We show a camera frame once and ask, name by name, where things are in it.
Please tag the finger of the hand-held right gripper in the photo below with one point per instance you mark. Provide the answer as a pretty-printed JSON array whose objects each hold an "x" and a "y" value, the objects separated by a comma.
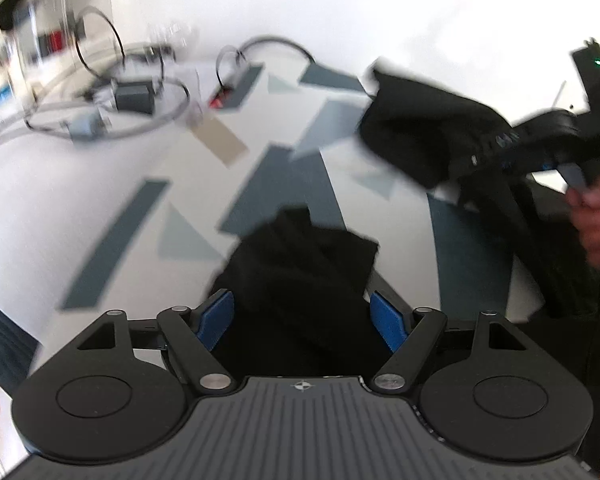
[{"x": 497, "y": 144}]

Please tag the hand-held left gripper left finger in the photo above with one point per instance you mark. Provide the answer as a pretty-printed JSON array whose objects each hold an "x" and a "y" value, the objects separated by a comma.
[{"x": 215, "y": 317}]

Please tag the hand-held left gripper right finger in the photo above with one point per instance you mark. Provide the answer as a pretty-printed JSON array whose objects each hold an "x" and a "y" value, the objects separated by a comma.
[{"x": 389, "y": 320}]

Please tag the black garment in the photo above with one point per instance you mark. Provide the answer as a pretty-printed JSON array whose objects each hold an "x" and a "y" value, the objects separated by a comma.
[{"x": 300, "y": 280}]

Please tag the person's right hand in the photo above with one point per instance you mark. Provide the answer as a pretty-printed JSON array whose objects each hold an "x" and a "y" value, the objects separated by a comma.
[{"x": 595, "y": 225}]

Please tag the geometric patterned bed sheet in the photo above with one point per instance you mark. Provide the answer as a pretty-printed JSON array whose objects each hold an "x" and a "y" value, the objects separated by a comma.
[{"x": 144, "y": 220}]

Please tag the small red item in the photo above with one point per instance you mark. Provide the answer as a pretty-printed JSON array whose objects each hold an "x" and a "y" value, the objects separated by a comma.
[{"x": 219, "y": 99}]

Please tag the white power adapter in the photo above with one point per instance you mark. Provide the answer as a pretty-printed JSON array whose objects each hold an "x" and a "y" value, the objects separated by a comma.
[{"x": 85, "y": 126}]

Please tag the black charger block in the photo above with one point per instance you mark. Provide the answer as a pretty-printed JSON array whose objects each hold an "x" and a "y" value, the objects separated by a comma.
[{"x": 133, "y": 97}]

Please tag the clear plastic bags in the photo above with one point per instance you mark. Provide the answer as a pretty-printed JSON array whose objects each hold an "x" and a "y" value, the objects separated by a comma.
[{"x": 174, "y": 40}]

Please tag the clear acrylic organizer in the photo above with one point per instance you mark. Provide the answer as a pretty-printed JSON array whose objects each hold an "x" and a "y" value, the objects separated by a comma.
[{"x": 32, "y": 25}]

